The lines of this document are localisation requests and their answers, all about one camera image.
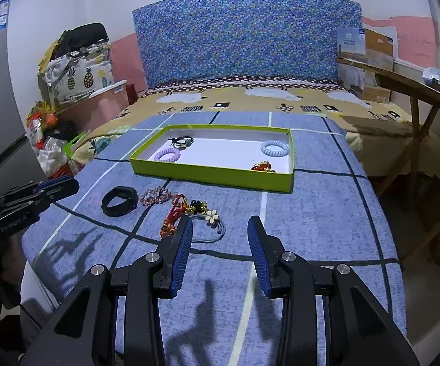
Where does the pineapple print fabric bag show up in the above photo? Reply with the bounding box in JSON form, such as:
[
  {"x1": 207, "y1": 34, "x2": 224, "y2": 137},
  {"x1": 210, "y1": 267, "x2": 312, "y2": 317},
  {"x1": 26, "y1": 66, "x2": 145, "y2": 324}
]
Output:
[{"x1": 38, "y1": 42, "x2": 115, "y2": 110}]

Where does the cardboard bedding box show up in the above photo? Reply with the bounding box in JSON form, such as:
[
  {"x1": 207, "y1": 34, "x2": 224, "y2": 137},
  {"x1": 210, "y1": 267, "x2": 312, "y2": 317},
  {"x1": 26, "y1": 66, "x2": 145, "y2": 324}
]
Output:
[{"x1": 337, "y1": 27, "x2": 394, "y2": 103}]

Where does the purple spiral hair tie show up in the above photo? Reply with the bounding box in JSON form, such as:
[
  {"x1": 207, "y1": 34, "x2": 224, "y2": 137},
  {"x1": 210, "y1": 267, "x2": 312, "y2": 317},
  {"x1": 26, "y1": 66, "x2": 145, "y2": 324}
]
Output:
[{"x1": 154, "y1": 147, "x2": 182, "y2": 163}]

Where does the blue floral headboard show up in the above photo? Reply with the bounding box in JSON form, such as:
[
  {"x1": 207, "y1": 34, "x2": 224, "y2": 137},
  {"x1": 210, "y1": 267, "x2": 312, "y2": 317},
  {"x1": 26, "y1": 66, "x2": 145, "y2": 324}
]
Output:
[{"x1": 132, "y1": 0, "x2": 362, "y2": 88}]

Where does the light blue spiral hair tie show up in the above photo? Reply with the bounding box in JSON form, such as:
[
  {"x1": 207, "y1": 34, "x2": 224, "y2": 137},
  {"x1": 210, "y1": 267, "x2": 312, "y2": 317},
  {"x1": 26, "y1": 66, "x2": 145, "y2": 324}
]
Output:
[{"x1": 260, "y1": 139, "x2": 291, "y2": 158}]

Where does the black gold bead bracelet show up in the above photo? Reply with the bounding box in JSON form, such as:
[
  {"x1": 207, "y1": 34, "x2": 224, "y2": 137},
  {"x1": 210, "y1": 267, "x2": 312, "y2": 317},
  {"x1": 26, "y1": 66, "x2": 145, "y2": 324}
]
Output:
[{"x1": 188, "y1": 199, "x2": 210, "y2": 216}]

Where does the black wristband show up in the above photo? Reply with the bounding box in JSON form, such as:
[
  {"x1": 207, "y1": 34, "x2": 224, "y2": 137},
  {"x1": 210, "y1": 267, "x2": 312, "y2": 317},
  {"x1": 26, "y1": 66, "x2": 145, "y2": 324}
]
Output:
[{"x1": 101, "y1": 186, "x2": 139, "y2": 217}]

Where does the blue checked bed cover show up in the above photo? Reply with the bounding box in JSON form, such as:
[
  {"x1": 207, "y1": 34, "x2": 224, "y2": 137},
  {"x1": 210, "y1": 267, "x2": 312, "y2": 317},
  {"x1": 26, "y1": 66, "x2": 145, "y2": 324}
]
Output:
[{"x1": 22, "y1": 113, "x2": 406, "y2": 365}]

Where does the red knot tassel charm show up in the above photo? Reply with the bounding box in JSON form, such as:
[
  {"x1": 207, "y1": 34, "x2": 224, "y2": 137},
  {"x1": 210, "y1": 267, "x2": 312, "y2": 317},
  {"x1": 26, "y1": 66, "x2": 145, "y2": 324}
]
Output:
[{"x1": 160, "y1": 194, "x2": 189, "y2": 238}]

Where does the black hair tie with charm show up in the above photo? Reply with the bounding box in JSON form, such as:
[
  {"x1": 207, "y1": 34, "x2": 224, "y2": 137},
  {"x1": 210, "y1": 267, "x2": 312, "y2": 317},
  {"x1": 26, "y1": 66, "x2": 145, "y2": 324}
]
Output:
[{"x1": 168, "y1": 135, "x2": 195, "y2": 150}]

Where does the grey flower hair tie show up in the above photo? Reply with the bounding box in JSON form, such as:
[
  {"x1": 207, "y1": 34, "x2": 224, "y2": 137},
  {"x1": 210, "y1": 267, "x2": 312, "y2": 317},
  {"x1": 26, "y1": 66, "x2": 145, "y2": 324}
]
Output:
[{"x1": 188, "y1": 209, "x2": 227, "y2": 244}]

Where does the wooden folding table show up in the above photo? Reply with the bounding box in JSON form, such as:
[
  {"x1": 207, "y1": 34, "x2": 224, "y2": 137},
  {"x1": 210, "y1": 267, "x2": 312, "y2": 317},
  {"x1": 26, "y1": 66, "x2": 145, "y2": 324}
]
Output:
[{"x1": 336, "y1": 56, "x2": 440, "y2": 268}]

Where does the green shallow tray box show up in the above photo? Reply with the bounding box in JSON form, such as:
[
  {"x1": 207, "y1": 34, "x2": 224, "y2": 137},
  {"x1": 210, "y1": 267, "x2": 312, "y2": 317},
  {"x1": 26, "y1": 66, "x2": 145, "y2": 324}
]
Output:
[{"x1": 130, "y1": 124, "x2": 294, "y2": 193}]

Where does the red bead bracelet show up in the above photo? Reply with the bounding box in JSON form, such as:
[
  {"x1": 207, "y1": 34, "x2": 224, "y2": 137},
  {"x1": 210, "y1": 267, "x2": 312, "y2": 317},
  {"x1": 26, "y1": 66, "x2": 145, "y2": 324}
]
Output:
[{"x1": 251, "y1": 160, "x2": 276, "y2": 173}]

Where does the pink storage box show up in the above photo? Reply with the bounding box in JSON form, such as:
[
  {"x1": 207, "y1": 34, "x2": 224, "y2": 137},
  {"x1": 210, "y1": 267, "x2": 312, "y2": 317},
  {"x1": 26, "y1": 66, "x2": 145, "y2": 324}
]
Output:
[{"x1": 57, "y1": 80, "x2": 129, "y2": 132}]

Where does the black bag on top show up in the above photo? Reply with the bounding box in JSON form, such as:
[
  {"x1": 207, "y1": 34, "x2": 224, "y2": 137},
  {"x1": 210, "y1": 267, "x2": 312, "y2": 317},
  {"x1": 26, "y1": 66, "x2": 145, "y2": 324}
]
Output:
[{"x1": 51, "y1": 22, "x2": 108, "y2": 59}]

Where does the pink crystal bracelet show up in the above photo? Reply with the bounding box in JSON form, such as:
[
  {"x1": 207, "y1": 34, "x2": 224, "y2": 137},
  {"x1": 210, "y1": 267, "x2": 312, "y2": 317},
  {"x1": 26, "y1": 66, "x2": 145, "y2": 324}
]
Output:
[{"x1": 139, "y1": 186, "x2": 172, "y2": 207}]

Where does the beige patterned bed sheet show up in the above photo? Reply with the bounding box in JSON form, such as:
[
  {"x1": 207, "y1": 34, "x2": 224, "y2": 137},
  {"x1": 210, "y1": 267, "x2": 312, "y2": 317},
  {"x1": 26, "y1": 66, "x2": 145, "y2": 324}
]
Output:
[{"x1": 71, "y1": 77, "x2": 440, "y2": 178}]

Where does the colourful clutter pile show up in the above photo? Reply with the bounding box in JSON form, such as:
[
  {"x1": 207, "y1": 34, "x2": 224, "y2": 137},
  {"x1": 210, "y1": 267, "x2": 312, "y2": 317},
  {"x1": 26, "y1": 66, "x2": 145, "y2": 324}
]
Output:
[{"x1": 26, "y1": 101, "x2": 87, "y2": 178}]

